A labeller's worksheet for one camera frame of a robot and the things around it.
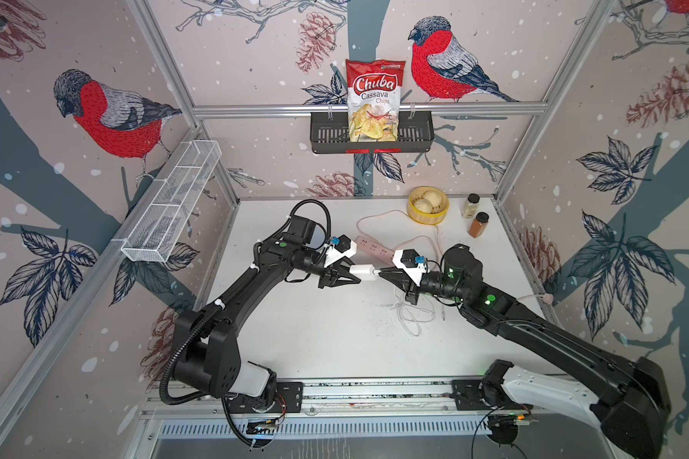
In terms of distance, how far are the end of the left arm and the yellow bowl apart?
49 centimetres

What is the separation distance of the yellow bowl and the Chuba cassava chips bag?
14.7 inches

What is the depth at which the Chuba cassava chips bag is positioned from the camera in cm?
86

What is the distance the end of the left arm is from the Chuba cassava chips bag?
0.44 meters

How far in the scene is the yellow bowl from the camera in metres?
1.13

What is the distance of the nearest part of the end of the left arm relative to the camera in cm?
68
